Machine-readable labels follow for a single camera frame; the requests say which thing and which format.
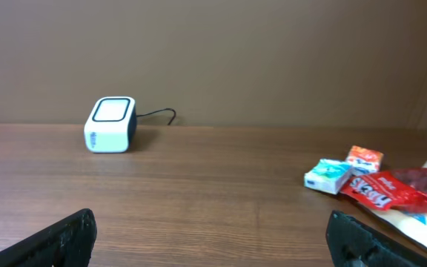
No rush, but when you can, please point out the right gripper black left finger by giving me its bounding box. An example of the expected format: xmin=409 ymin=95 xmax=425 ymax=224
xmin=0 ymin=208 xmax=97 ymax=267

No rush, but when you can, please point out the black scanner cable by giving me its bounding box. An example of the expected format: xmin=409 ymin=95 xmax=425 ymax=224
xmin=135 ymin=108 xmax=177 ymax=126

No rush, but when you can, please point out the white barcode scanner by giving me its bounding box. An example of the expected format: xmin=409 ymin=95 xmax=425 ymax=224
xmin=84 ymin=96 xmax=137 ymax=154

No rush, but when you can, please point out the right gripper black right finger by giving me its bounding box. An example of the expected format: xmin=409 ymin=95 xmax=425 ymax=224
xmin=325 ymin=211 xmax=427 ymax=267

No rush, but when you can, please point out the teal tissue pack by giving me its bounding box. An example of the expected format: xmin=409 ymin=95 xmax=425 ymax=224
xmin=304 ymin=159 xmax=352 ymax=194

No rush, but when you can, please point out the orange tissue pack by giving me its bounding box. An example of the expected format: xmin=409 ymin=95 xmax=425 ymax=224
xmin=345 ymin=145 xmax=383 ymax=176

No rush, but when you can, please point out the red snack packet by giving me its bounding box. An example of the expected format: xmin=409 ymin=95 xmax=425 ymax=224
xmin=340 ymin=168 xmax=427 ymax=213

